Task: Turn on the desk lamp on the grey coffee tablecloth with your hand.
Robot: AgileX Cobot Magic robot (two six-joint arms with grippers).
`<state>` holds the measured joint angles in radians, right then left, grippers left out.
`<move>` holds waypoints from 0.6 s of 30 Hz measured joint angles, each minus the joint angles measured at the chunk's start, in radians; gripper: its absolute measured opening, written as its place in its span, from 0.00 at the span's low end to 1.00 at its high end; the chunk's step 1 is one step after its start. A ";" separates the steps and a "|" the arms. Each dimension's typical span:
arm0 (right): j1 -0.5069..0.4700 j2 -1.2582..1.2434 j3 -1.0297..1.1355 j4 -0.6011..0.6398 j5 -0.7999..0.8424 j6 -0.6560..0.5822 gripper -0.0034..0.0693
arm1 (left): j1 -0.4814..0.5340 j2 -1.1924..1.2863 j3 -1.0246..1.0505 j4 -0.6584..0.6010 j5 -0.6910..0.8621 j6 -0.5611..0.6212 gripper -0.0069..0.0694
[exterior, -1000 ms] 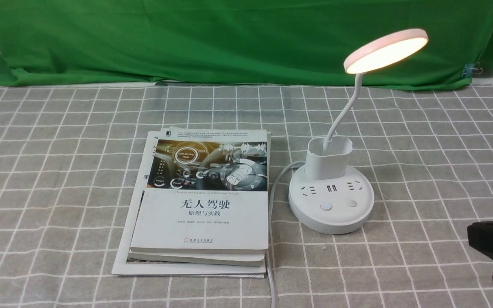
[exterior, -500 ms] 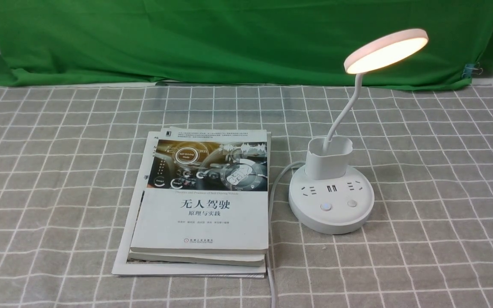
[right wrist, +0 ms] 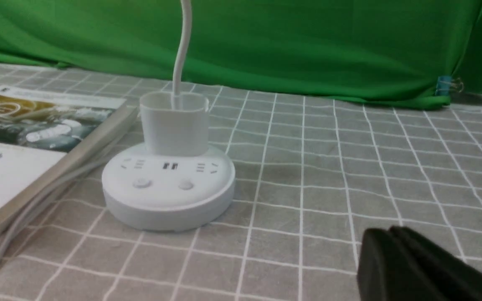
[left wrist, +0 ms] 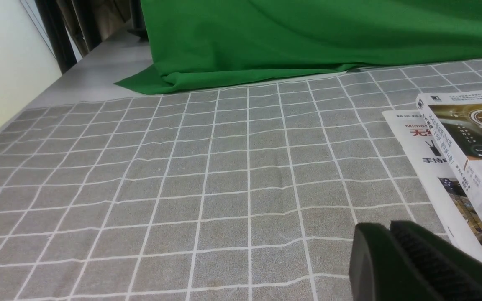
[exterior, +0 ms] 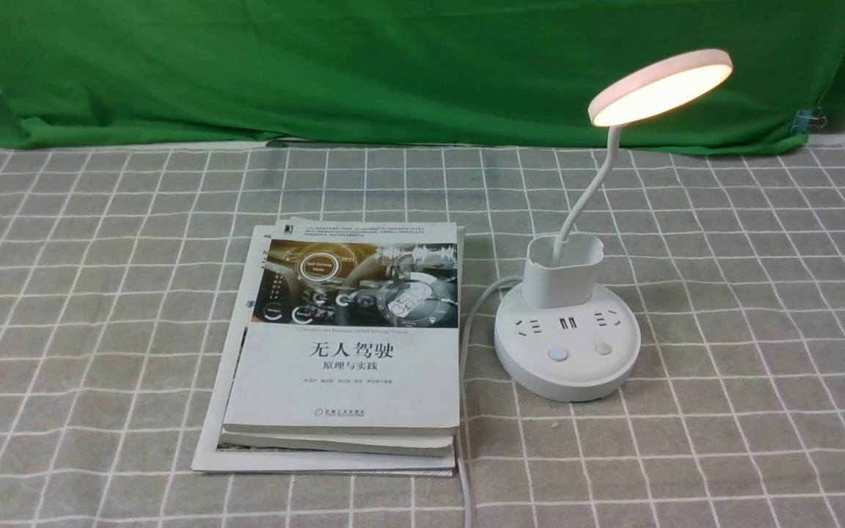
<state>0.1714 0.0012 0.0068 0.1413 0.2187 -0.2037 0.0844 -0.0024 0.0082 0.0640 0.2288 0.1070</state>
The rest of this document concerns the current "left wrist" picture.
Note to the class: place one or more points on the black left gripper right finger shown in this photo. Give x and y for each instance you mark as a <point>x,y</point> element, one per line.
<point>453,274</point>

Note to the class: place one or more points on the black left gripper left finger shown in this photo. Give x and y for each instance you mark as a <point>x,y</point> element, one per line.
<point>380,270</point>

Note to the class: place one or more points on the grey checked tablecloth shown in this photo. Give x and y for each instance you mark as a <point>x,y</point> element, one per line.
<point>245,193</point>

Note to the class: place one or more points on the self-driving book top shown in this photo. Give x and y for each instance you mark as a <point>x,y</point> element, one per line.
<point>455,121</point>

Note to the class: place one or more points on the bottom white magazine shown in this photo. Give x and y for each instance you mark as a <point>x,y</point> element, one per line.
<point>461,218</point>

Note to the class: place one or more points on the green backdrop cloth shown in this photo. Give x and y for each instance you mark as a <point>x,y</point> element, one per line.
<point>198,44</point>

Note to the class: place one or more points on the dark curtain in corner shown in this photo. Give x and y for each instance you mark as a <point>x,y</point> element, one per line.
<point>85,24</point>

